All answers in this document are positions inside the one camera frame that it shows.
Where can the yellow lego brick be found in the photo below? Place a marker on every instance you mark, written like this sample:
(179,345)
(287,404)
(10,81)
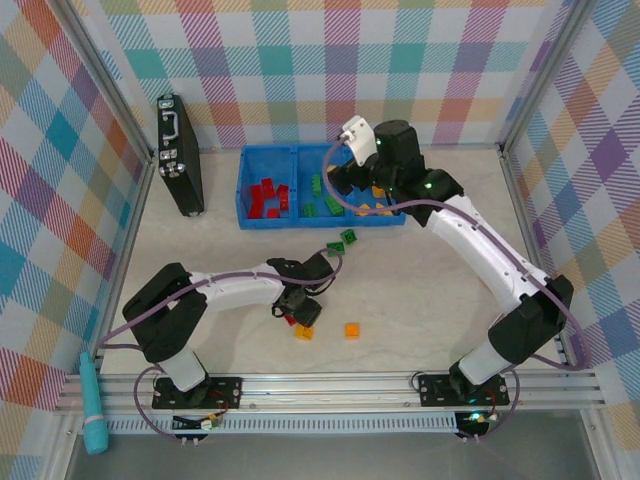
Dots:
(363,209)
(352,330)
(304,332)
(386,211)

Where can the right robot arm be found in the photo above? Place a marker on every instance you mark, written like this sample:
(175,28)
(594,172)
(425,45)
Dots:
(480,250)

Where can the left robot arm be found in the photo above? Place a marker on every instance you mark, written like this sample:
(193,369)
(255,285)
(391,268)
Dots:
(235,292)

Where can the black briefcase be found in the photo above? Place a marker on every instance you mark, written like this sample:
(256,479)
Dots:
(172,125)

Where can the teal cylindrical tube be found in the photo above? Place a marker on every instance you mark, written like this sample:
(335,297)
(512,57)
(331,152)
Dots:
(94,410)

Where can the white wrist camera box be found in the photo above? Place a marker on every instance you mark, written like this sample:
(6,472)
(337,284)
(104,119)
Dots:
(361,140)

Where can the thin aluminium back rail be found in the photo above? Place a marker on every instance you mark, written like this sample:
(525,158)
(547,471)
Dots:
(475,146)

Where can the wide aluminium base rail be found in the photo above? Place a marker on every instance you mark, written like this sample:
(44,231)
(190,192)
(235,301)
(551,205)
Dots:
(325,395)

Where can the aluminium side rail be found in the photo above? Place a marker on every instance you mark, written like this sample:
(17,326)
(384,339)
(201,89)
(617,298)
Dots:
(525,225)
(133,225)

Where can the aluminium frame post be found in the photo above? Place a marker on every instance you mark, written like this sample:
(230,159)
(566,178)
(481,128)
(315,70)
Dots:
(541,75)
(111,75)

